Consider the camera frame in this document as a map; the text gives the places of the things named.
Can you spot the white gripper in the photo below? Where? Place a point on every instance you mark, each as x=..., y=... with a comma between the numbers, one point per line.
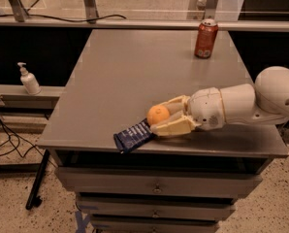
x=205, y=108

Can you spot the orange fruit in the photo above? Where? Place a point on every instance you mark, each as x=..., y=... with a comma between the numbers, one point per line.
x=157, y=114

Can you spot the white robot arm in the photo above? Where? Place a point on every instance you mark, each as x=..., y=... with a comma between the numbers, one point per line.
x=264, y=102

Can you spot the blue rxbar wrapper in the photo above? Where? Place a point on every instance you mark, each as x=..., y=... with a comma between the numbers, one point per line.
x=133, y=137

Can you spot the grey drawer cabinet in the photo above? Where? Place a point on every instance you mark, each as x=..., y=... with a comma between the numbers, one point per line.
x=186, y=184

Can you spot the red soda can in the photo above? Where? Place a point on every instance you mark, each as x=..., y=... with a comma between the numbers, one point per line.
x=207, y=32

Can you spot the white pump soap bottle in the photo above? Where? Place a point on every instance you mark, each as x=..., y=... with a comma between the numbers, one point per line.
x=28, y=80

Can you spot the black floor stand bar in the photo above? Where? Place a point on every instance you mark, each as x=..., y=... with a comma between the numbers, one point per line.
x=34, y=199

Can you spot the metal frame rail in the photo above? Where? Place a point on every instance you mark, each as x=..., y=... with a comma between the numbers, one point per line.
x=145, y=14

